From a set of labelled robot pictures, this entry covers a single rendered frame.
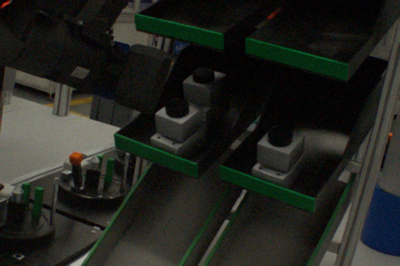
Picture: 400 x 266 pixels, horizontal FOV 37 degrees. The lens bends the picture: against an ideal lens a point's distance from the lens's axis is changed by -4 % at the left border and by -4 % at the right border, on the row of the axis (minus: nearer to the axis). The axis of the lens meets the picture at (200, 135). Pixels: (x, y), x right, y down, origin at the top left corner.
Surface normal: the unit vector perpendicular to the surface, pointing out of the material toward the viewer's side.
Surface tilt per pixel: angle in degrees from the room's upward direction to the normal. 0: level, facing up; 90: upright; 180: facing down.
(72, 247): 0
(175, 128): 115
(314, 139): 25
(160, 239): 45
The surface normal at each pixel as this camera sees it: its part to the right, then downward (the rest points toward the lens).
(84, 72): 0.65, 0.64
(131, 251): -0.22, -0.59
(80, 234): 0.19, -0.95
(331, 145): -0.04, -0.81
